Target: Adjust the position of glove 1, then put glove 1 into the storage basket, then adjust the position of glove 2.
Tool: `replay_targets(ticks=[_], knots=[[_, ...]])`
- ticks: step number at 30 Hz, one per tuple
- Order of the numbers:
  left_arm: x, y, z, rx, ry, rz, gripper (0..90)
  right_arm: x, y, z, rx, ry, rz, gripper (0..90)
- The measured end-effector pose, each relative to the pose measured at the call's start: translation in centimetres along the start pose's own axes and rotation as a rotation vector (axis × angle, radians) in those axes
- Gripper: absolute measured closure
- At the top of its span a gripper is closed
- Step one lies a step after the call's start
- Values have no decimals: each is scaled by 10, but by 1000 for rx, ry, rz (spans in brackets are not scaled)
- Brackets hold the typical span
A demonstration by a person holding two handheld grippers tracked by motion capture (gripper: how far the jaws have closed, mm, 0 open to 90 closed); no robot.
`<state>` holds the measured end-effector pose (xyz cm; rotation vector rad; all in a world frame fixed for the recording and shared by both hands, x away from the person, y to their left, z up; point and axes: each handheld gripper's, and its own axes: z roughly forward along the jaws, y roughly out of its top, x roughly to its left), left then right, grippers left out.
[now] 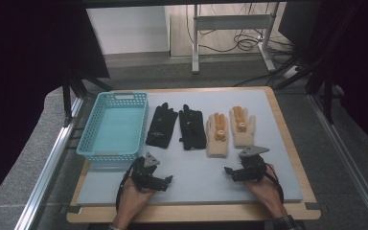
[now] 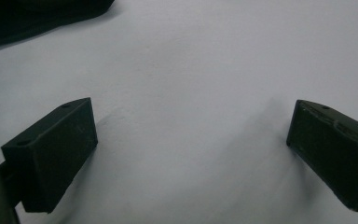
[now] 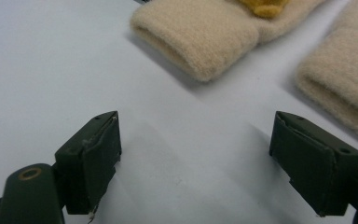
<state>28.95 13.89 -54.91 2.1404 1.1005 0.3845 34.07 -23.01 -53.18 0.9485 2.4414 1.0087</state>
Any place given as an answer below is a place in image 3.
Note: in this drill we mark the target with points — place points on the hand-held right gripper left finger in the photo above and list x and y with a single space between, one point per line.
90 161

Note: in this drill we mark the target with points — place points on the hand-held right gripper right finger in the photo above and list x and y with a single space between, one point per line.
310 168

